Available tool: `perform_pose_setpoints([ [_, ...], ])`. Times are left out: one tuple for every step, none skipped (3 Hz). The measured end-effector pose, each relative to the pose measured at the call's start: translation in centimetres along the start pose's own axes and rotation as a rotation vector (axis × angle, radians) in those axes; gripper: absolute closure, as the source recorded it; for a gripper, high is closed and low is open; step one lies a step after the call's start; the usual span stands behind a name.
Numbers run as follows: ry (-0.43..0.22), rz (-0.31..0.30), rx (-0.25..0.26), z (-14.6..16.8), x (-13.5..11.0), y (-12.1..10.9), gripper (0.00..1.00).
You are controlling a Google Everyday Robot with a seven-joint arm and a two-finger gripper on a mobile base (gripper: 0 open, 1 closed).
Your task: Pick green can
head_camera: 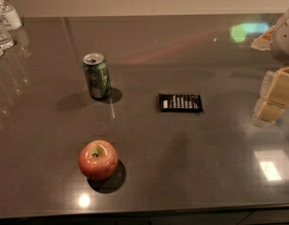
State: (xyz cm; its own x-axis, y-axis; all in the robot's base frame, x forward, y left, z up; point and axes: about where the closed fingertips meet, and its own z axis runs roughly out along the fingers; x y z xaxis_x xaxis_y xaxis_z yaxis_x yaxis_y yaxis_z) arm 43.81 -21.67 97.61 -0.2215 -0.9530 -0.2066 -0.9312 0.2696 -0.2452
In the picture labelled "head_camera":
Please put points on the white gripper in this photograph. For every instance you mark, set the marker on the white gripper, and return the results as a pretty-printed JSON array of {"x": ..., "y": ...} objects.
[{"x": 284, "y": 42}]

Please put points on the green soda can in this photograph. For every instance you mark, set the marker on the green soda can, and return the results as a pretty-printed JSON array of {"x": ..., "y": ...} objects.
[{"x": 97, "y": 75}]

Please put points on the black snack packet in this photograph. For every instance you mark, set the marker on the black snack packet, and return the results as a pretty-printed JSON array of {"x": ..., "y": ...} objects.
[{"x": 180, "y": 103}]

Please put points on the red apple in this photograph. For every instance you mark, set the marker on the red apple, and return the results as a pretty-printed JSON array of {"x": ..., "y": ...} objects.
[{"x": 98, "y": 160}]

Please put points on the white pump sanitizer bottle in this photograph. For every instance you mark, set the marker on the white pump sanitizer bottle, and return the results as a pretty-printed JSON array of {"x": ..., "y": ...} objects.
[{"x": 10, "y": 16}]

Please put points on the clear plastic water bottle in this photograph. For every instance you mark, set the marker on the clear plastic water bottle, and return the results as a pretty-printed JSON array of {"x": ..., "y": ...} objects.
[{"x": 6, "y": 41}]

